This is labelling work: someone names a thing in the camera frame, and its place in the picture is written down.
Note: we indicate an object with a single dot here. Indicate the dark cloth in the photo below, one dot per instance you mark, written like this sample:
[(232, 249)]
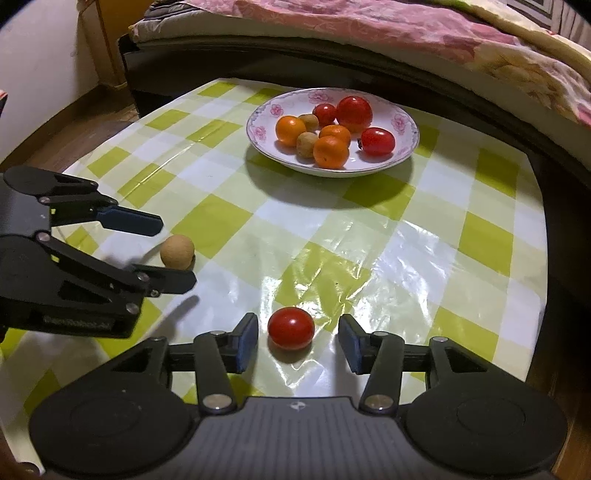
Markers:
[(157, 13)]

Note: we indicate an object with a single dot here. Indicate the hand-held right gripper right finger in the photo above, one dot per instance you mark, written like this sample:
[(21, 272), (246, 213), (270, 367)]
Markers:
[(349, 344)]

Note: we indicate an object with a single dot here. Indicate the white floral rimmed plate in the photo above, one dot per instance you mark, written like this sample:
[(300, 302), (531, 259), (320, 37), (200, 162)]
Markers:
[(388, 159)]

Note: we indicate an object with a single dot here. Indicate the green white checkered tablecloth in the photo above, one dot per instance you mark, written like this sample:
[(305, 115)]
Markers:
[(415, 254)]

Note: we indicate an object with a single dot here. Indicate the small orange mandarin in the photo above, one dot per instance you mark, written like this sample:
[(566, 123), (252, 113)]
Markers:
[(291, 130), (336, 131), (330, 152)]

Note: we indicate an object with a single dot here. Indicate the large red tomato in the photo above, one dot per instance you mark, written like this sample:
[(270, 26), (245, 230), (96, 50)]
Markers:
[(354, 113)]

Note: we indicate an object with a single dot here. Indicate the red cherry tomato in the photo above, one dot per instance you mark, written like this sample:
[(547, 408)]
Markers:
[(291, 328), (324, 112)]

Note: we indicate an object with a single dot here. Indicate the brown longan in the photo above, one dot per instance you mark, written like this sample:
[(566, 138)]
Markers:
[(177, 251), (308, 121), (306, 144)]

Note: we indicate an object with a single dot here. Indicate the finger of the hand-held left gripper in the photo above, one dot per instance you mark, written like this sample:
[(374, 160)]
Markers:
[(134, 221), (171, 281)]

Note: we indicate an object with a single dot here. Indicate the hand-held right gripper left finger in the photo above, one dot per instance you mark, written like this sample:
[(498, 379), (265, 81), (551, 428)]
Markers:
[(247, 344)]

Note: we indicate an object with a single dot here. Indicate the wooden nightstand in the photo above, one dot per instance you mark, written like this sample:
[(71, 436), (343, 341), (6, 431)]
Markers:
[(113, 41)]

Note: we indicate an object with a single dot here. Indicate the bed with pink quilt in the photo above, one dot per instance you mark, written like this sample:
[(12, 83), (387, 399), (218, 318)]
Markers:
[(369, 18)]

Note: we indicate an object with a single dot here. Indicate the cherry tomato with stem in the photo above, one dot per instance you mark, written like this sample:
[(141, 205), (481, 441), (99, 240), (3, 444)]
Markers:
[(377, 141)]

